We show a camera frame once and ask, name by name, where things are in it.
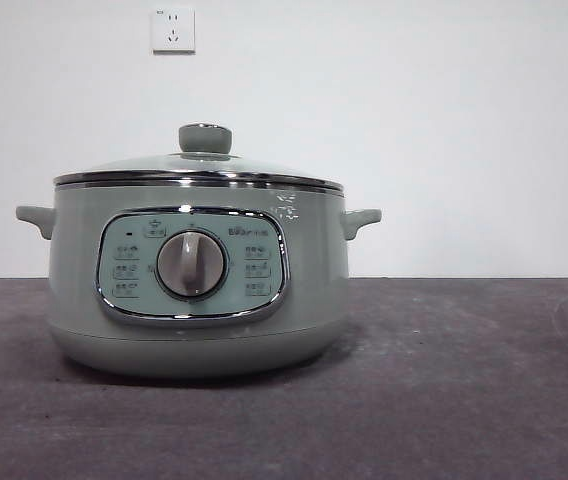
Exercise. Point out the green electric cooking pot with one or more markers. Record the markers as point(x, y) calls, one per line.
point(79, 260)

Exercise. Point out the white wall socket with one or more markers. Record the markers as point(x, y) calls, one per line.
point(173, 30)

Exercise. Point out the glass lid with green knob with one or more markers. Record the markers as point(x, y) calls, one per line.
point(204, 138)

